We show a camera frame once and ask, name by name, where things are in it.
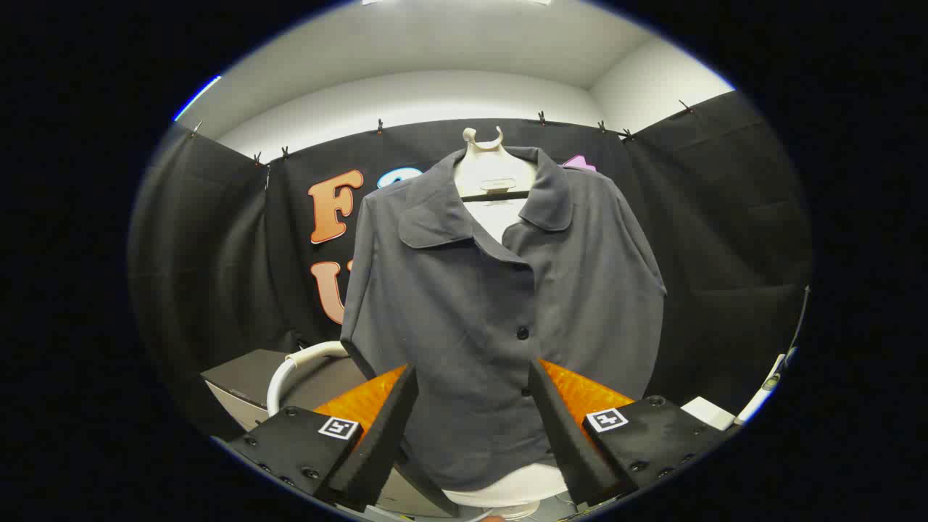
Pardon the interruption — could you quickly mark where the black backdrop cloth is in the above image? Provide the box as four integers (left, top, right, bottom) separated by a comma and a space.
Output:
129, 91, 813, 436

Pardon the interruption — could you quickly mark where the grey button-up shirt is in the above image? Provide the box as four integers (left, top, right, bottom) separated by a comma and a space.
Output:
339, 145, 668, 494

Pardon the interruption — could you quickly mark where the white garment steamer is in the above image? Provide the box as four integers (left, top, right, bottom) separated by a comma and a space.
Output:
266, 341, 350, 418

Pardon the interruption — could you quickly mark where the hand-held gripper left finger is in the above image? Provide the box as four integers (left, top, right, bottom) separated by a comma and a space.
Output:
223, 362, 420, 513

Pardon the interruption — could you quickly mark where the grey drawer cabinet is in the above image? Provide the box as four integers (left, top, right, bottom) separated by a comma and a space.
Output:
201, 349, 457, 519

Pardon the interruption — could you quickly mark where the white low table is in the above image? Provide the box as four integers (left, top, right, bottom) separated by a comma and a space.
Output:
681, 397, 737, 431

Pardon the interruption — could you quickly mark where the white slanted bar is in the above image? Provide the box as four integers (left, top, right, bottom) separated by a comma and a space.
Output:
736, 347, 798, 426

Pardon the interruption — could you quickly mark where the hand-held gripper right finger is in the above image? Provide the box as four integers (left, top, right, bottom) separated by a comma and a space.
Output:
527, 357, 733, 508

